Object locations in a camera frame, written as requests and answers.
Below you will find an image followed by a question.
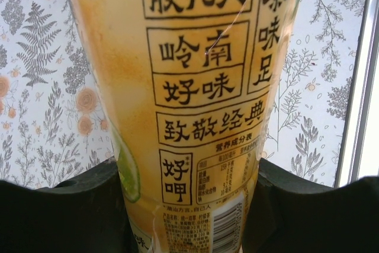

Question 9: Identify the floral grey orange tablecloth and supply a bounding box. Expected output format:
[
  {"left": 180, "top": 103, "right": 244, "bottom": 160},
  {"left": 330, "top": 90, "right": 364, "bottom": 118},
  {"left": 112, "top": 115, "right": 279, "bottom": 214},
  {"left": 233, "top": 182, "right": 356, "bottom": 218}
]
[{"left": 0, "top": 0, "right": 371, "bottom": 190}]

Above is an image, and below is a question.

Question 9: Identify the aluminium table edge rail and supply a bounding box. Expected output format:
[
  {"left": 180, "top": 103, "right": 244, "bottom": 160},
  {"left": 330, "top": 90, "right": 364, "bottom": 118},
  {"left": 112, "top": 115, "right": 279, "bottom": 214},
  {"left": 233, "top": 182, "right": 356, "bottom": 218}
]
[{"left": 334, "top": 0, "right": 379, "bottom": 190}]

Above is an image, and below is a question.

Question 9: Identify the yellow tea bottle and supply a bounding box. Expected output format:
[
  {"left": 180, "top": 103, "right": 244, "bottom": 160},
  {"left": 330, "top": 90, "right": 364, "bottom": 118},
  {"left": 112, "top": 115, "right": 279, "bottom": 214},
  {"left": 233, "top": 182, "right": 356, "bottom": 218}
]
[{"left": 57, "top": 0, "right": 309, "bottom": 253}]

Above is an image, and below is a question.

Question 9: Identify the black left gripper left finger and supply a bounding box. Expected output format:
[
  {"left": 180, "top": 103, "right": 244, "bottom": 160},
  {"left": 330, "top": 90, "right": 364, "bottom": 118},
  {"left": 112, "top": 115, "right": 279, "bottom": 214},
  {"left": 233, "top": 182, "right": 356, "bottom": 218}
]
[{"left": 0, "top": 158, "right": 136, "bottom": 253}]

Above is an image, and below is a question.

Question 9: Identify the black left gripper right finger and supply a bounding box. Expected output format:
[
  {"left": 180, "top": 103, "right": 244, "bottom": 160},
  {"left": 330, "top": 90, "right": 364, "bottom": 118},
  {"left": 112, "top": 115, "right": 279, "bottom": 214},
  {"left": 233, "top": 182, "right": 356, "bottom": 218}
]
[{"left": 244, "top": 158, "right": 379, "bottom": 253}]

